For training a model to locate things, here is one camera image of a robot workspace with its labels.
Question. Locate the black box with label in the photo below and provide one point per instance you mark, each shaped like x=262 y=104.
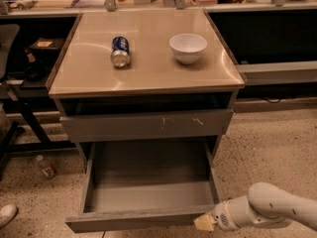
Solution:
x=47 y=49

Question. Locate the grey drawer cabinet beige top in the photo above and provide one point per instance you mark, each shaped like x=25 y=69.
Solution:
x=87 y=83

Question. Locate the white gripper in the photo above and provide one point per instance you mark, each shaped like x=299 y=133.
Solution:
x=220 y=216

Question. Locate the blue soda can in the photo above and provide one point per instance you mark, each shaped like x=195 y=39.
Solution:
x=120 y=56

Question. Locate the white shoe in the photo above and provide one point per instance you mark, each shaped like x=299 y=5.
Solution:
x=7 y=214

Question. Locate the clear plastic bottle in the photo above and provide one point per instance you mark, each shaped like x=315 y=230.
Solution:
x=46 y=166

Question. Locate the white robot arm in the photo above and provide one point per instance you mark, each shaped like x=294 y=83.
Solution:
x=264 y=206

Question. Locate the grey drawer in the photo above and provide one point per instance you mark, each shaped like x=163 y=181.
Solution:
x=137 y=126
x=146 y=184

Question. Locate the grey top drawer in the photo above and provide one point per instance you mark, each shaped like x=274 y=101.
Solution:
x=137 y=126

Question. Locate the white bowl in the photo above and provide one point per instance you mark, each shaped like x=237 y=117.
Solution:
x=187 y=48

